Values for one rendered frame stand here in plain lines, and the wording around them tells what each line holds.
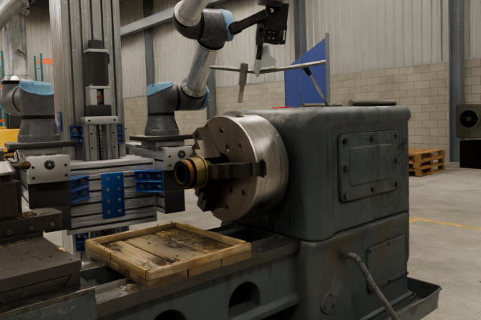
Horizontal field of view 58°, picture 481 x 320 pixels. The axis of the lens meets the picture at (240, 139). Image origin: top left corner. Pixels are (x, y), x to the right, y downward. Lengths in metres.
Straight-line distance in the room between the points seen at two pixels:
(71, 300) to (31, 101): 1.02
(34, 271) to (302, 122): 0.78
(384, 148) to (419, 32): 10.79
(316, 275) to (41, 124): 1.11
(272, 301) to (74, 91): 1.20
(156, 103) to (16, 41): 0.58
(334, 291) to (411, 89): 10.95
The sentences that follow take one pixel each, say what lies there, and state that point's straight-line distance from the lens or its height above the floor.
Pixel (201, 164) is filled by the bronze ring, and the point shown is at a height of 1.10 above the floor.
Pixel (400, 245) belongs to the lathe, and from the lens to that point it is 1.71.
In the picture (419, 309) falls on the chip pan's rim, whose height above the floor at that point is 0.56.
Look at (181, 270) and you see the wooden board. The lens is 1.04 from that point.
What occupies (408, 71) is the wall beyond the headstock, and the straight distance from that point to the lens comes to 12.28.
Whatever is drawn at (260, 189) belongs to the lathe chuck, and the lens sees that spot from 1.20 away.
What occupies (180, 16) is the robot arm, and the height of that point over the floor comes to 1.58.
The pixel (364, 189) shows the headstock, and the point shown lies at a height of 0.98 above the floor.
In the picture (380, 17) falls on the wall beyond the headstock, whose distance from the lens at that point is 12.97.
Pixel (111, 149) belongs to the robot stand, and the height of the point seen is 1.11.
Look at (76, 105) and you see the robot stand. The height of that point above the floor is 1.30.
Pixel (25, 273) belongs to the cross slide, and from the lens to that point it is 0.88.
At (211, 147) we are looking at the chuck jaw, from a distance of 1.29.
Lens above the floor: 1.23
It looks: 3 degrees down
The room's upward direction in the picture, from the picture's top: 2 degrees counter-clockwise
